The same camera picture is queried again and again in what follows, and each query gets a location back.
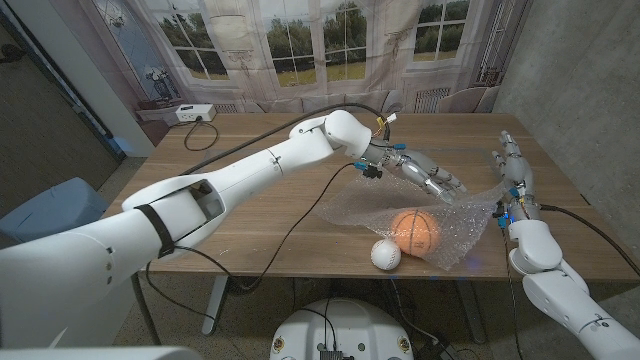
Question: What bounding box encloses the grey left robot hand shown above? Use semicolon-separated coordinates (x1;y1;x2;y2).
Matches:
391;147;469;206

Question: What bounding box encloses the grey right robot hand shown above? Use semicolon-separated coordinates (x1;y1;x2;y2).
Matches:
491;130;536;202

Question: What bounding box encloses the orange mini basketball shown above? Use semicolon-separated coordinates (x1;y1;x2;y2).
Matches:
390;209;441;258

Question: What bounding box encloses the clear bubble wrap sheet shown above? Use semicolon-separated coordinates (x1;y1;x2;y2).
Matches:
315;172;507;272

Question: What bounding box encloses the white baseball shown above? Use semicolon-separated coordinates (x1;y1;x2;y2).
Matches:
370;238;402;272

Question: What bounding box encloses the white table leg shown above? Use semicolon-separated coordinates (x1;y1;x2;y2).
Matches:
457;278;486;345
202;275;229;336

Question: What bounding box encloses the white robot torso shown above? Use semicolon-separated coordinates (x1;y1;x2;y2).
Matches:
269;298;415;360

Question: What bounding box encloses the printed window backdrop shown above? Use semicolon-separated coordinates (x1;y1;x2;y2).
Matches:
89;0;534;115

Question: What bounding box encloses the white power strip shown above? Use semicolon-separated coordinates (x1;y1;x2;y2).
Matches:
175;103;218;124

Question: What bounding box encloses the blue plastic chair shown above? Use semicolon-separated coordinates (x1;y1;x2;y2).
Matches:
0;177;110;246

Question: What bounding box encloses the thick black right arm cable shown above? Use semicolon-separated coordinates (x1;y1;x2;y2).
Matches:
539;203;640;279

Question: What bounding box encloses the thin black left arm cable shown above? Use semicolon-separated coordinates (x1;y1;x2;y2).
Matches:
144;162;374;321

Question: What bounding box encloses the black power strip cable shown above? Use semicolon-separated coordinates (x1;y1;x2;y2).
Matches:
183;118;220;152

